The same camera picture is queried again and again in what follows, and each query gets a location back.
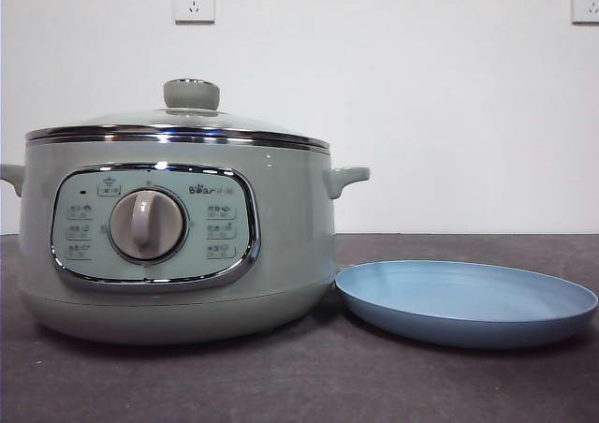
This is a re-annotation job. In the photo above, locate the glass lid with green knob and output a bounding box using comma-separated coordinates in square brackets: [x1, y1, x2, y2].
[24, 79, 331, 147]

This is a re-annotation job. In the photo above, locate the blue round plate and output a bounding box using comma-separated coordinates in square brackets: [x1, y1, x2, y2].
[333, 259, 599, 351]

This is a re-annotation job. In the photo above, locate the white wall socket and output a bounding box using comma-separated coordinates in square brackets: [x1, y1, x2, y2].
[570, 0, 599, 25]
[174, 0, 217, 25]

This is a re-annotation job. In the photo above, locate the pale green electric steamer pot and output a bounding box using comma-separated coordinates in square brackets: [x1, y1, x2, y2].
[0, 135, 372, 347]

